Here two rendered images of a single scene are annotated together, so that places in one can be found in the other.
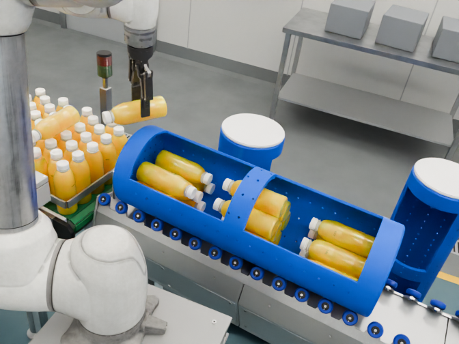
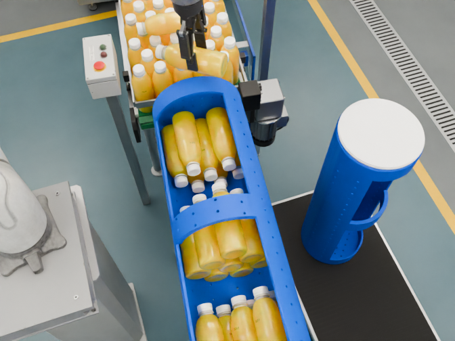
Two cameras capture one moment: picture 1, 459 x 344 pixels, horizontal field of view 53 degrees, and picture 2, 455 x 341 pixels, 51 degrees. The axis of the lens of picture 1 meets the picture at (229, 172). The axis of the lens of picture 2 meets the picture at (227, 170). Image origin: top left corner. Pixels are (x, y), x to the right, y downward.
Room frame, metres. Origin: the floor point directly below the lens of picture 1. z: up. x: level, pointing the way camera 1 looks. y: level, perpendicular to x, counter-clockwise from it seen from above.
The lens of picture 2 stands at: (0.83, -0.51, 2.29)
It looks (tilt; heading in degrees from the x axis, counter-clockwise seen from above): 60 degrees down; 55
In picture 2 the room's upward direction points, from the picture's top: straight up
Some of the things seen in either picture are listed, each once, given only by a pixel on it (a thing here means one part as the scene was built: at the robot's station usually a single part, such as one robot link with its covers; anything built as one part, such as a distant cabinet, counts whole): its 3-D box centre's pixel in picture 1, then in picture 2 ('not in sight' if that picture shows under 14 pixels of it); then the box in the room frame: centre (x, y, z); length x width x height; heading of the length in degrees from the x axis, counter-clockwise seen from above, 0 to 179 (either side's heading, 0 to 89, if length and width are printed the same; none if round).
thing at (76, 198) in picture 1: (106, 177); (191, 96); (1.34, 0.45, 0.96); 0.40 x 0.01 x 0.03; 157
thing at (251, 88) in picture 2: not in sight; (248, 97); (1.51, 0.34, 0.95); 0.10 x 0.07 x 0.10; 157
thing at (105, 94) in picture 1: (109, 186); (261, 91); (1.79, 0.59, 0.55); 0.04 x 0.04 x 1.10; 67
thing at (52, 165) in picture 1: (59, 177); (151, 74); (1.26, 0.60, 0.99); 0.07 x 0.07 x 0.19
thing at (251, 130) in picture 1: (253, 130); (380, 132); (1.74, -0.08, 1.03); 0.28 x 0.28 x 0.01
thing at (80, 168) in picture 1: (80, 178); (163, 86); (1.27, 0.52, 0.99); 0.07 x 0.07 x 0.19
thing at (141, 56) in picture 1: (140, 57); (189, 9); (1.29, 0.31, 1.48); 0.08 x 0.07 x 0.09; 37
